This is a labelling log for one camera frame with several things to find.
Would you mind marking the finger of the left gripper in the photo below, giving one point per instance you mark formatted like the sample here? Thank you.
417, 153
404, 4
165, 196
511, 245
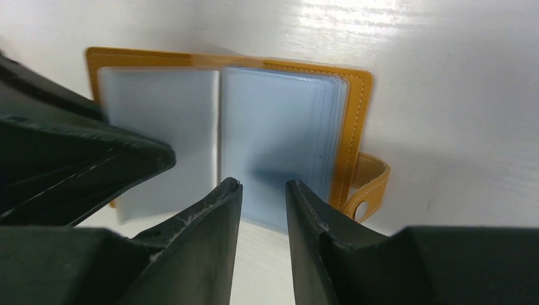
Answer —
60, 160

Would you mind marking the orange leather card holder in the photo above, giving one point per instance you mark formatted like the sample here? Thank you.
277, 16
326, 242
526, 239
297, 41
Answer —
261, 121

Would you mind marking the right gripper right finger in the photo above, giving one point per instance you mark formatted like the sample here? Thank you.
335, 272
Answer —
336, 260

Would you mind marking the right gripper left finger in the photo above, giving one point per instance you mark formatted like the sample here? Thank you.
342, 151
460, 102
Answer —
186, 259

